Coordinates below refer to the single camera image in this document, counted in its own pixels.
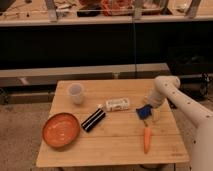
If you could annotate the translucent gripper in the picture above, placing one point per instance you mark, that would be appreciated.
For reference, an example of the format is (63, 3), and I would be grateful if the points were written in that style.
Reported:
(156, 113)

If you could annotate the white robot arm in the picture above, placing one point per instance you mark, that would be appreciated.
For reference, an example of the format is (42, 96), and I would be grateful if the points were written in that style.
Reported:
(202, 118)

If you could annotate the orange ceramic bowl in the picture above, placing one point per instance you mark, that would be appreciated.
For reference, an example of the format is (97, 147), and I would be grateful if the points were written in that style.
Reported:
(60, 130)

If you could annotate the orange carrot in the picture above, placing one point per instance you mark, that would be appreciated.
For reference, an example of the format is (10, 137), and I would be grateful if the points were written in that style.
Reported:
(147, 138)

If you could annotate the black striped box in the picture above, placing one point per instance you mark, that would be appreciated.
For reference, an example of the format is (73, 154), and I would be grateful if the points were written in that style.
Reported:
(93, 120)

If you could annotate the wooden table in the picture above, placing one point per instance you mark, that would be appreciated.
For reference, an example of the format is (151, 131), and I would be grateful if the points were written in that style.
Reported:
(118, 138)

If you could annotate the translucent plastic cup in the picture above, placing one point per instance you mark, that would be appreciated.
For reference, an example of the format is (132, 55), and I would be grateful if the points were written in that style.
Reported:
(76, 93)

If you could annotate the long wooden shelf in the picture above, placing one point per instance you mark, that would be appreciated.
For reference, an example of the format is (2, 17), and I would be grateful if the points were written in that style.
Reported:
(48, 76)

